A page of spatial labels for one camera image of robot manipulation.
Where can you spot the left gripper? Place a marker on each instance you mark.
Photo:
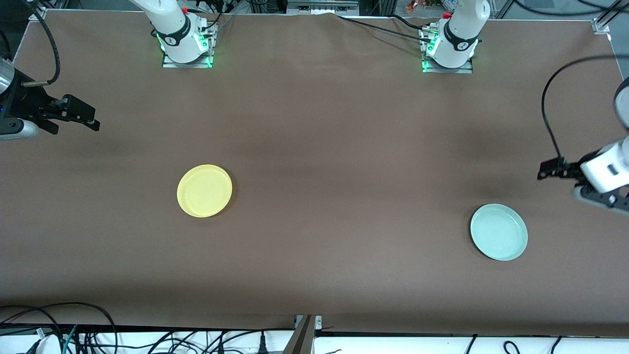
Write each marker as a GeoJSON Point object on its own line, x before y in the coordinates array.
{"type": "Point", "coordinates": [570, 168]}

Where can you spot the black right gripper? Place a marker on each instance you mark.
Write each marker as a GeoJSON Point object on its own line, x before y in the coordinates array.
{"type": "Point", "coordinates": [28, 102]}

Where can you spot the light green plastic plate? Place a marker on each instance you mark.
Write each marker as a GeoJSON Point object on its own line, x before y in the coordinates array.
{"type": "Point", "coordinates": [499, 232]}

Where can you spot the yellow plastic plate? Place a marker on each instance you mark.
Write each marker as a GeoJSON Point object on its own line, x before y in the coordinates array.
{"type": "Point", "coordinates": [204, 191]}

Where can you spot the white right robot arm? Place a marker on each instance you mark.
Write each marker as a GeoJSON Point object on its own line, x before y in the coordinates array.
{"type": "Point", "coordinates": [174, 29]}

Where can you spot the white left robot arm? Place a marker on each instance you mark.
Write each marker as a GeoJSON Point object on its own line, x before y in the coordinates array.
{"type": "Point", "coordinates": [459, 34]}

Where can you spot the black power plug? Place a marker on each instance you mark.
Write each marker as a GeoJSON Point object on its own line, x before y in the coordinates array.
{"type": "Point", "coordinates": [262, 344]}

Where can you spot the metal corner bracket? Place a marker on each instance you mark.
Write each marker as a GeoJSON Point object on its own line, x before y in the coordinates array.
{"type": "Point", "coordinates": [38, 14]}
{"type": "Point", "coordinates": [600, 25]}

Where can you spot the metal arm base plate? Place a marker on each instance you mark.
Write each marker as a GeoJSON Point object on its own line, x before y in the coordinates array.
{"type": "Point", "coordinates": [169, 63]}
{"type": "Point", "coordinates": [467, 69]}

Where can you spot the aluminium frame profile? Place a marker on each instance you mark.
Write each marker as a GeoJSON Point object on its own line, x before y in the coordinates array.
{"type": "Point", "coordinates": [300, 337]}

